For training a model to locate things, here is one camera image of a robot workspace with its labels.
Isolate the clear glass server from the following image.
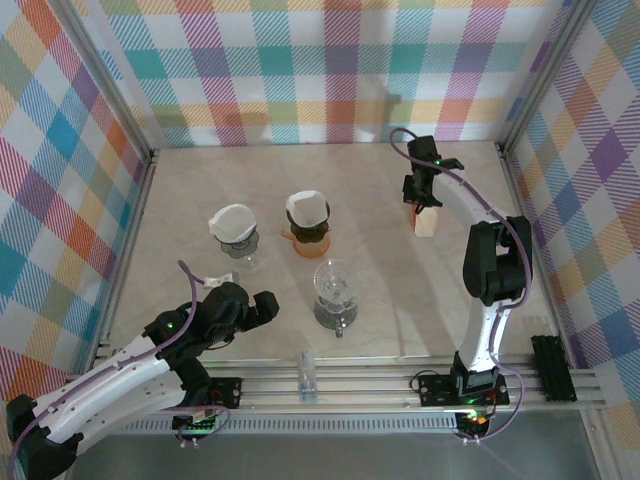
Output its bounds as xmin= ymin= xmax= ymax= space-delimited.
xmin=227 ymin=239 xmax=270 ymax=275

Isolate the grey plastic dripper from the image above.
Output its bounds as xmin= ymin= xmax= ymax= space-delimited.
xmin=212 ymin=212 xmax=262 ymax=261

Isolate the white paper coffee filter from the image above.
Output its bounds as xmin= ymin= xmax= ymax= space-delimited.
xmin=284 ymin=189 xmax=328 ymax=227
xmin=207 ymin=203 xmax=256 ymax=240

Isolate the orange glass pitcher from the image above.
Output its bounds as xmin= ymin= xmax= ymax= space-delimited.
xmin=281 ymin=227 xmax=333 ymax=260

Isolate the grey glass pitcher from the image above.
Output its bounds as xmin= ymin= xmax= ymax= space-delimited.
xmin=312 ymin=294 xmax=360 ymax=340

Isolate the green plastic dripper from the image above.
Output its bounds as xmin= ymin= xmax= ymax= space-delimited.
xmin=283 ymin=194 xmax=335 ymax=247

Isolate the clear glass cup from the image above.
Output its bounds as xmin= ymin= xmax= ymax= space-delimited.
xmin=312 ymin=257 xmax=363 ymax=306

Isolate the small clear plastic bottle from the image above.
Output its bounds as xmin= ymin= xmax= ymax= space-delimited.
xmin=298 ymin=349 xmax=320 ymax=404

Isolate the black ribbed block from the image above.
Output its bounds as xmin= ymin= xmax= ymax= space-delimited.
xmin=529 ymin=333 xmax=576 ymax=403

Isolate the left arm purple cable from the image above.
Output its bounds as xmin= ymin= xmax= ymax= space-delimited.
xmin=7 ymin=258 xmax=234 ymax=480

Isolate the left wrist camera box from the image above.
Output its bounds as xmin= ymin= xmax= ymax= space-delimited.
xmin=201 ymin=271 xmax=236 ymax=290

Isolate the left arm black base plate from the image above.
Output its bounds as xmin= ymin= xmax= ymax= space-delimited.
xmin=164 ymin=377 xmax=244 ymax=412

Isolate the aluminium side rail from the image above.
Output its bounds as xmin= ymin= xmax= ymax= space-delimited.
xmin=497 ymin=147 xmax=574 ymax=364
xmin=94 ymin=149 xmax=159 ymax=354

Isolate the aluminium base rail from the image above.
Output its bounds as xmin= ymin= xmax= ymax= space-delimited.
xmin=54 ymin=362 xmax=606 ymax=414

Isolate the slotted grey cable duct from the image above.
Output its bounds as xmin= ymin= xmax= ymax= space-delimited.
xmin=79 ymin=417 xmax=461 ymax=434

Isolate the aluminium frame post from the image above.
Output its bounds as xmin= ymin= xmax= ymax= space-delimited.
xmin=54 ymin=0 xmax=159 ymax=161
xmin=497 ymin=0 xmax=599 ymax=156

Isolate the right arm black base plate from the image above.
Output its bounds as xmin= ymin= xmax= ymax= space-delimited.
xmin=417 ymin=369 xmax=511 ymax=407

